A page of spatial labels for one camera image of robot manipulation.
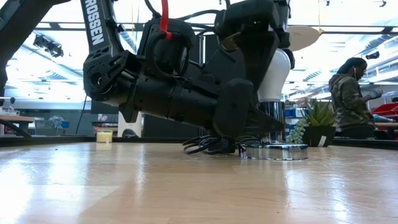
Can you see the black computer monitor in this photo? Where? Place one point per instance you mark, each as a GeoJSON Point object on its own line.
{"type": "Point", "coordinates": [104, 107]}

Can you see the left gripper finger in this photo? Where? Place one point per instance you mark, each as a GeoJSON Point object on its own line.
{"type": "Point", "coordinates": [233, 109]}

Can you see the chrome table lamp base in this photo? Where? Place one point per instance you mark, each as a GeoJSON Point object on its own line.
{"type": "Point", "coordinates": [273, 151]}

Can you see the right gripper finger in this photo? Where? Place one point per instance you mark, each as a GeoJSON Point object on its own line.
{"type": "Point", "coordinates": [258, 59]}
{"type": "Point", "coordinates": [289, 53]}

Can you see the white pear-shaped lightbulb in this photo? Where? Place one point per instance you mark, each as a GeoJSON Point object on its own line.
{"type": "Point", "coordinates": [276, 77]}

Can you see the black ceiling spotlight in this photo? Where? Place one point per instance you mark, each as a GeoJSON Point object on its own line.
{"type": "Point", "coordinates": [49, 46]}

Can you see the potted succulent plant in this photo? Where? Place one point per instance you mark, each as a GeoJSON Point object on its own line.
{"type": "Point", "coordinates": [320, 124]}

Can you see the person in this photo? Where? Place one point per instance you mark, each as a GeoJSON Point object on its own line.
{"type": "Point", "coordinates": [348, 99]}

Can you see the white cylinder container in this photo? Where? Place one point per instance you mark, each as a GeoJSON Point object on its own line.
{"type": "Point", "coordinates": [130, 125]}

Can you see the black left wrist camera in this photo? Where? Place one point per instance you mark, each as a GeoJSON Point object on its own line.
{"type": "Point", "coordinates": [164, 53]}

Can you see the red zip tie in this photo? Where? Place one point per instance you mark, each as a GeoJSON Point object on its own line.
{"type": "Point", "coordinates": [164, 18]}

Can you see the small yellow candle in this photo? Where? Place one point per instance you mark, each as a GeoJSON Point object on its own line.
{"type": "Point", "coordinates": [104, 136]}

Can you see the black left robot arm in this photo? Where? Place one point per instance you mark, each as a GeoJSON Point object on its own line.
{"type": "Point", "coordinates": [96, 31]}

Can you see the red storage bin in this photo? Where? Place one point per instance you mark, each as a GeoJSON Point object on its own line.
{"type": "Point", "coordinates": [387, 109]}

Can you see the wooden background table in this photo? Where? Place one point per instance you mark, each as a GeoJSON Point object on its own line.
{"type": "Point", "coordinates": [15, 119]}

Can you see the black aluminium table frame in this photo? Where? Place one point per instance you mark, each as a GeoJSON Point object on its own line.
{"type": "Point", "coordinates": [62, 140]}

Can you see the blue storage bin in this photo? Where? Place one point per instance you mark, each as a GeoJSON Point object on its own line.
{"type": "Point", "coordinates": [293, 112]}

